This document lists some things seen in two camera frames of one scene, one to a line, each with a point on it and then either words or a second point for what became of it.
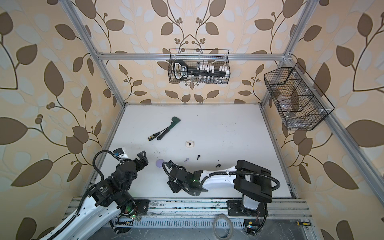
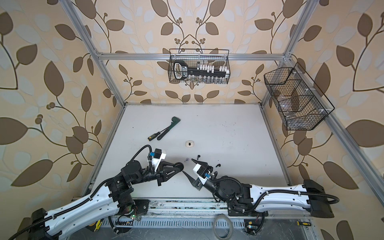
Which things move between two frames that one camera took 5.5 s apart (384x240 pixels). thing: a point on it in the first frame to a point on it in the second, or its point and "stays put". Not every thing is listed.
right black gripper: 173,186 to 195,182
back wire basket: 200,66 stays put
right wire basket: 302,105 stays put
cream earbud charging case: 189,143 stays put
